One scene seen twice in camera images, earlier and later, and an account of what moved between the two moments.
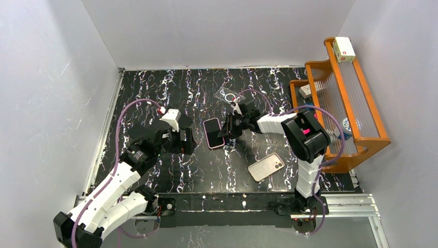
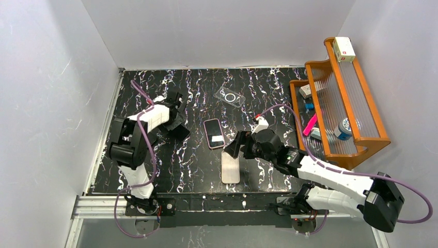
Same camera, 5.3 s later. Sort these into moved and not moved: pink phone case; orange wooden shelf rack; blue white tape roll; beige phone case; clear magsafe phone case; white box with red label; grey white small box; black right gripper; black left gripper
Moved: black left gripper; beige phone case; black right gripper
Not moved: clear magsafe phone case; white box with red label; grey white small box; blue white tape roll; pink phone case; orange wooden shelf rack
